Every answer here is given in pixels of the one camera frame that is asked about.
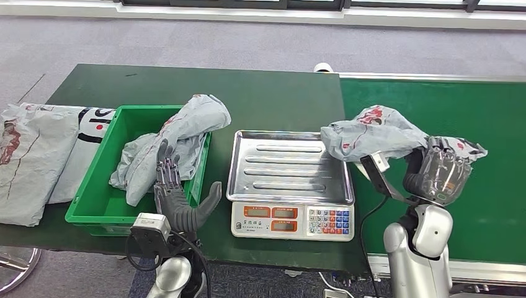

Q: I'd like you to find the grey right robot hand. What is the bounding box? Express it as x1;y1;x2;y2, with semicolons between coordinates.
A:
403;135;474;207

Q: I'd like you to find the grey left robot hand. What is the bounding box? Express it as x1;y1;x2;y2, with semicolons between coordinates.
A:
154;138;223;233

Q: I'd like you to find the small grey parcel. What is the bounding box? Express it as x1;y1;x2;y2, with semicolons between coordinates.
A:
109;132;207;191

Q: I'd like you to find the grey parcel red black print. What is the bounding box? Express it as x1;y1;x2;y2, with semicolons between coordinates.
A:
320;104;489;174

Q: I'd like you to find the long grey parcel red stripe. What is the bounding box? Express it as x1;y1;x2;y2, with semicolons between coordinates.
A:
122;94;232;208

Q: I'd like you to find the green conveyor belt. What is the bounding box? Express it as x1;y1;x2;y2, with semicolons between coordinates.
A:
339;72;526;284

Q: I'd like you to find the green plastic crate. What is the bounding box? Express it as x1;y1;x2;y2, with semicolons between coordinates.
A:
65;104;212;237

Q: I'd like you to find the white bag black print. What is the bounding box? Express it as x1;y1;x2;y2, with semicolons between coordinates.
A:
20;102;117;205

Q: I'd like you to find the white scale with steel tray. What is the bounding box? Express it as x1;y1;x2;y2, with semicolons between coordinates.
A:
226;130;355;242

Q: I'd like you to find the large grey bag red print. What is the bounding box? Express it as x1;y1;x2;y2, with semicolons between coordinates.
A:
0;102;81;228

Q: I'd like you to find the white window sill ledge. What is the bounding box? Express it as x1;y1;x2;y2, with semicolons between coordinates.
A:
0;3;526;30

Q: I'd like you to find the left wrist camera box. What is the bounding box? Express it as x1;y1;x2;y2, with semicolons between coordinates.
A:
130;212;174;259

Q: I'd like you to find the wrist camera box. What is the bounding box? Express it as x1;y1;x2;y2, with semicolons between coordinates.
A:
130;212;174;259
359;151;417;205

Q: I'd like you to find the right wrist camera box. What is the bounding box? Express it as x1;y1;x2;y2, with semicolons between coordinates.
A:
359;151;417;205

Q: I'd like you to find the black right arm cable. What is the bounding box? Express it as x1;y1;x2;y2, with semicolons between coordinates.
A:
359;194;390;298

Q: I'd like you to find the chrome chair base ring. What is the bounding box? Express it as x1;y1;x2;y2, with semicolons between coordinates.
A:
0;246;43;295

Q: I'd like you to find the dark window frame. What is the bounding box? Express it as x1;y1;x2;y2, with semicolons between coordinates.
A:
0;0;526;12

